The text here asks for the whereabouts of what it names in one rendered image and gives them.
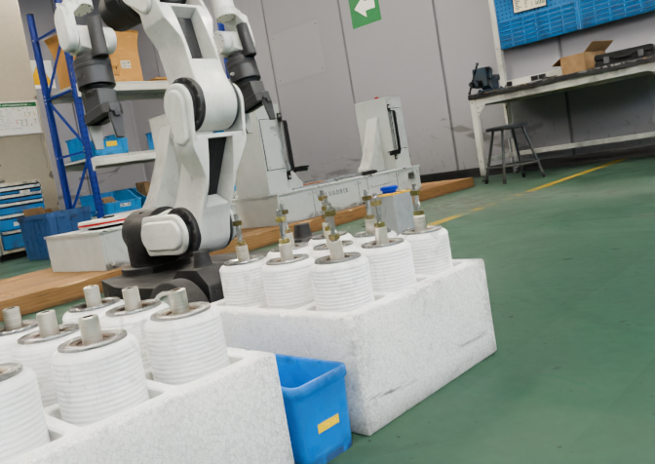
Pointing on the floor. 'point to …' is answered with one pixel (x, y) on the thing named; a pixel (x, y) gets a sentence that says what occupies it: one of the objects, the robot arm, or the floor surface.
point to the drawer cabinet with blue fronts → (13, 240)
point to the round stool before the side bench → (516, 149)
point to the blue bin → (315, 407)
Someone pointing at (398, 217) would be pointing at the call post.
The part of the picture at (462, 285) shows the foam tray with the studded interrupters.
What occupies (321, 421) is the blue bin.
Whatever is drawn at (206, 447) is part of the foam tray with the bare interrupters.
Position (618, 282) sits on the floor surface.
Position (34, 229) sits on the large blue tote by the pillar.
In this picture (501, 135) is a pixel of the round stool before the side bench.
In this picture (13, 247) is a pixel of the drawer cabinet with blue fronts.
